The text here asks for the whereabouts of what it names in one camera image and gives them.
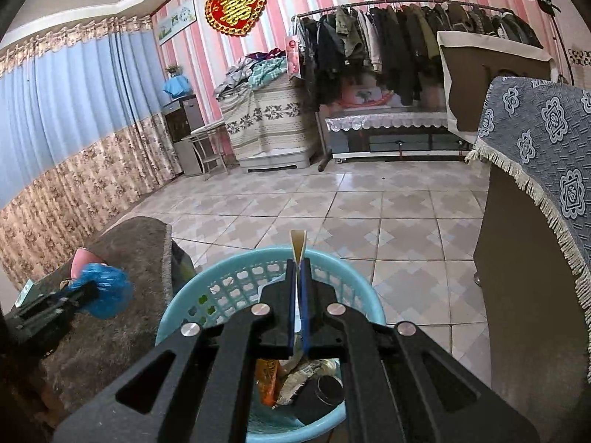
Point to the silver snack packet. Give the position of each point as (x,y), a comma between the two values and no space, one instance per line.
(300,374)

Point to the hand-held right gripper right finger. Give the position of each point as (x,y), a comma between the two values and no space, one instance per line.
(304,327)

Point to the orange snack wrapper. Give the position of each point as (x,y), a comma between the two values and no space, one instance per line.
(268,380)

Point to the landscape wall picture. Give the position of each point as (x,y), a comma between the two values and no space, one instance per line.
(178,21)

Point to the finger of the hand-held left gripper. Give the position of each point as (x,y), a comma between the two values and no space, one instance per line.
(83,293)

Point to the blue and floral curtain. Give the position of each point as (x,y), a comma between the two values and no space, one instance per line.
(69,124)

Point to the pink printed box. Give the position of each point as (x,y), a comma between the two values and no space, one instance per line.
(369,96)

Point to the black low cabinet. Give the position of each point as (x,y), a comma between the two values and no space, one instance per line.
(392,143)

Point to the blue plastic bag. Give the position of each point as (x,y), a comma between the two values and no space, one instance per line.
(108,290)

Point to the pile of clothes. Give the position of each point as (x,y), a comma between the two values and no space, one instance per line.
(258,71)

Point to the pink pig pot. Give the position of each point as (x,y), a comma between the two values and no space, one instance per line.
(85,260)

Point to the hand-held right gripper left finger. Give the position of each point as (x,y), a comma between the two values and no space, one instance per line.
(291,327)

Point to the metal clothes rack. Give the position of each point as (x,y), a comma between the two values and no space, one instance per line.
(323,10)

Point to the white lace cloth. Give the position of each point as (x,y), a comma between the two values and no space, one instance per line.
(388,122)

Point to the white paper card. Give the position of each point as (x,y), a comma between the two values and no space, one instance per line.
(298,244)

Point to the blue plastic basket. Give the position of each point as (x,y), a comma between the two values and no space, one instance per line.
(194,304)

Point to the teal cardboard box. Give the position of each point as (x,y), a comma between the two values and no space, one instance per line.
(30,293)

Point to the cloth-covered cabinet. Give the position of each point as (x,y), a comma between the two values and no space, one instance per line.
(268,124)

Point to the pink hanging bag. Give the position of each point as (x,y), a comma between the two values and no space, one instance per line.
(293,60)

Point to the row of hanging dark clothes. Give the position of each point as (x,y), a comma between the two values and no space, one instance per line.
(392,46)

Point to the small potted plant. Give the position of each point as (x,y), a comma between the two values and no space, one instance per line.
(174,70)

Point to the red heart wall decoration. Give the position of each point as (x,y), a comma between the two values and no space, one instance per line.
(236,4)

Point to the blue patterned fringed cloth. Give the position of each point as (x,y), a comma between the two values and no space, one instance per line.
(545,147)

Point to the black ribbed cup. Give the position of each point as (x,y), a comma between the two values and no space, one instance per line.
(323,397)

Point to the brown sofa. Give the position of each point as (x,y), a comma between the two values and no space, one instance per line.
(521,286)

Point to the brown chair with white trim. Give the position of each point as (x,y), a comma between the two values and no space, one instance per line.
(480,83)

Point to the small metal table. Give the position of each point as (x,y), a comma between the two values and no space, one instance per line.
(203,131)

